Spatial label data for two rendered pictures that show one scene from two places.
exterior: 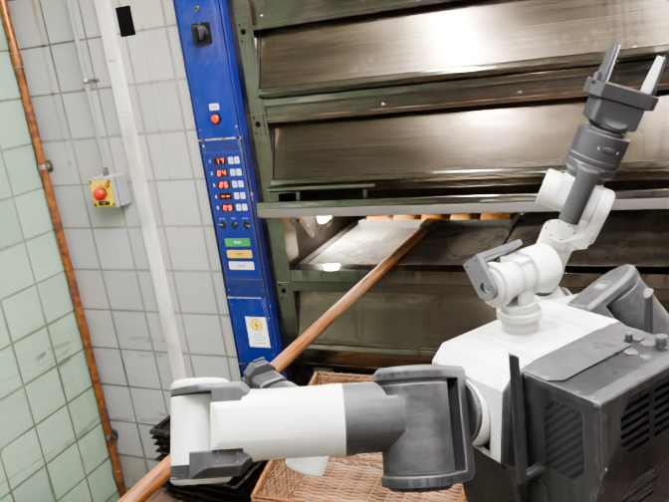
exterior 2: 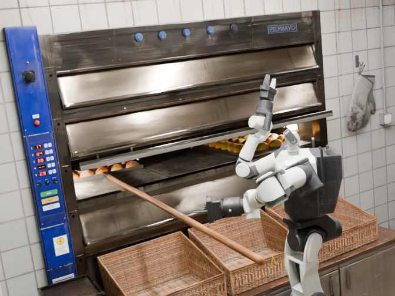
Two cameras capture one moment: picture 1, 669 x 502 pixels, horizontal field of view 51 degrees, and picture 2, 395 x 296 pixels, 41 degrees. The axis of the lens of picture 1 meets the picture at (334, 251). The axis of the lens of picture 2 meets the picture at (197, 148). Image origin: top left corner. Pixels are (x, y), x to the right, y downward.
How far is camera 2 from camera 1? 2.03 m
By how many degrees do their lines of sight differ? 52
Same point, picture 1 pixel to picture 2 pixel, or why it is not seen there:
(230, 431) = (291, 180)
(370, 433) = (308, 175)
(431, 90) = (147, 100)
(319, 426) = (302, 175)
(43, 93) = not seen: outside the picture
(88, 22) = not seen: outside the picture
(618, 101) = (271, 91)
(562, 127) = (196, 112)
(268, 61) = (64, 90)
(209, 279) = (23, 223)
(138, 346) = not seen: outside the picture
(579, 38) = (200, 77)
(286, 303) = (74, 223)
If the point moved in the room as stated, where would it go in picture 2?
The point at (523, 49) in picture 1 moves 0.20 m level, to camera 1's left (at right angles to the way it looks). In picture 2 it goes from (181, 81) to (161, 86)
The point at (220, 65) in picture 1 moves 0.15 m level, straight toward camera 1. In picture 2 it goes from (40, 93) to (62, 91)
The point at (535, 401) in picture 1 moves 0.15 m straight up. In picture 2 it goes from (320, 164) to (318, 132)
